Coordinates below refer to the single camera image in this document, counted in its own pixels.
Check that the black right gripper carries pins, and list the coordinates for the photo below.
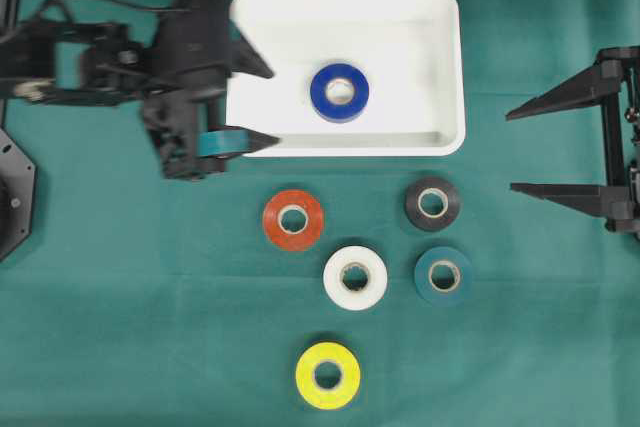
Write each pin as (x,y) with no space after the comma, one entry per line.
(613,85)

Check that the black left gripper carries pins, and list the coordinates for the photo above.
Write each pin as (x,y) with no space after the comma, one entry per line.
(172,122)

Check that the blue tape roll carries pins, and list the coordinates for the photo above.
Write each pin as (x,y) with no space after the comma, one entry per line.
(339,92)

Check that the white tape roll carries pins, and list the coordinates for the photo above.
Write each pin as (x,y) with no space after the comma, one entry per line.
(370,263)

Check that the yellow tape roll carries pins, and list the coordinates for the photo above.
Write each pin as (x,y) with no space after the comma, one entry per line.
(343,392)

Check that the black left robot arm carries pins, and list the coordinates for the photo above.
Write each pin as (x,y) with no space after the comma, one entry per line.
(53,59)

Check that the red tape roll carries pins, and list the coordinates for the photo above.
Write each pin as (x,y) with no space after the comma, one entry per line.
(296,200)

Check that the black tape roll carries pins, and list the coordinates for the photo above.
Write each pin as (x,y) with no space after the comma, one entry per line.
(441,188)

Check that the dark teal tape roll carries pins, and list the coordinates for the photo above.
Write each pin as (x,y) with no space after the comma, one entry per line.
(455,261)

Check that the white plastic tray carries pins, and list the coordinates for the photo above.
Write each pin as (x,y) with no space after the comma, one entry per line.
(409,52)

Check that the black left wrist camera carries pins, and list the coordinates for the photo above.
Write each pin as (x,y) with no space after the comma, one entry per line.
(191,48)

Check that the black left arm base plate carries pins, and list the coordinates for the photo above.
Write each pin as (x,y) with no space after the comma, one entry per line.
(18,179)

